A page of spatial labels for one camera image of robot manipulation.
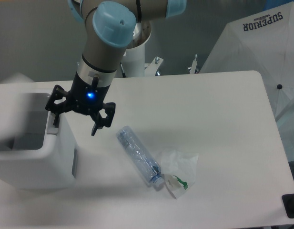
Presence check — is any black cable on pedestal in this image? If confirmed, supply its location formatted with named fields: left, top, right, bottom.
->
left=119, top=62, right=127, bottom=79

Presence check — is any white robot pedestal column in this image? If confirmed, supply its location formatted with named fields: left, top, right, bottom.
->
left=115, top=21, right=152, bottom=78

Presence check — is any white metal base frame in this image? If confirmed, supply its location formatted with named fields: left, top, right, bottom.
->
left=76, top=53, right=200, bottom=81

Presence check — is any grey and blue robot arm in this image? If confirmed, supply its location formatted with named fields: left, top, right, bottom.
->
left=45, top=0, right=187, bottom=135

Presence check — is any white umbrella with text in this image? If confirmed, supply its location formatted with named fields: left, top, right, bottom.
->
left=200, top=2, right=294, bottom=117

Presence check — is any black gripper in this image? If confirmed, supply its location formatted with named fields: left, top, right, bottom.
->
left=45, top=73, right=116, bottom=136

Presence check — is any white push-lid trash can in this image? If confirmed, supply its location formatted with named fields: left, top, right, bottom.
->
left=0, top=73, right=78, bottom=189

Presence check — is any black device at table edge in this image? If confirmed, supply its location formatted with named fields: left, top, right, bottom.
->
left=282, top=194, right=294, bottom=219

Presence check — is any clear crushed plastic bottle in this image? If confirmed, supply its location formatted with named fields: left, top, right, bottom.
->
left=116, top=126, right=164, bottom=188

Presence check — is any clear plastic wrapper green print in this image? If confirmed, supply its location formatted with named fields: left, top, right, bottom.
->
left=161, top=149, right=199, bottom=199

